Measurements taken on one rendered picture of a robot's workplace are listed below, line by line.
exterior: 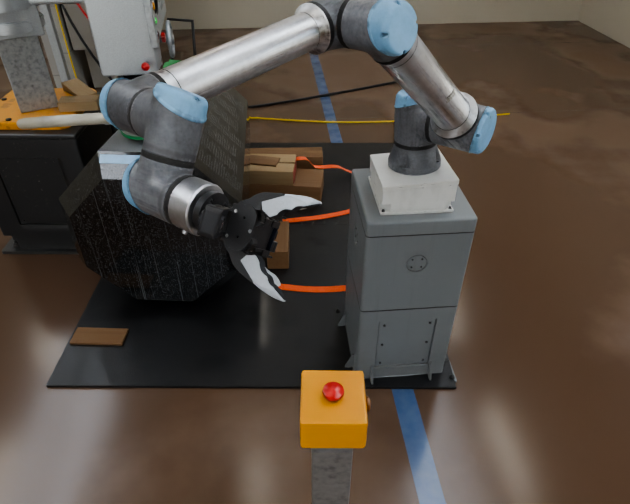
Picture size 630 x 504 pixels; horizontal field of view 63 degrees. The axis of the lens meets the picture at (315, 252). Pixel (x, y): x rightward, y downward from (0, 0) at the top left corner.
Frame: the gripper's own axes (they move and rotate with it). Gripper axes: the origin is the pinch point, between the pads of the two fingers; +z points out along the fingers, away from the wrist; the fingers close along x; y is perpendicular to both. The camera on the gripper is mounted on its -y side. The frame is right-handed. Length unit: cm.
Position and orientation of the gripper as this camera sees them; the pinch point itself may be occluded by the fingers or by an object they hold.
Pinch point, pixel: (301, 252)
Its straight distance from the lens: 73.6
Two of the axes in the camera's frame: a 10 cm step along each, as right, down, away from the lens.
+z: 8.2, 3.4, -4.5
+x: -3.5, 9.3, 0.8
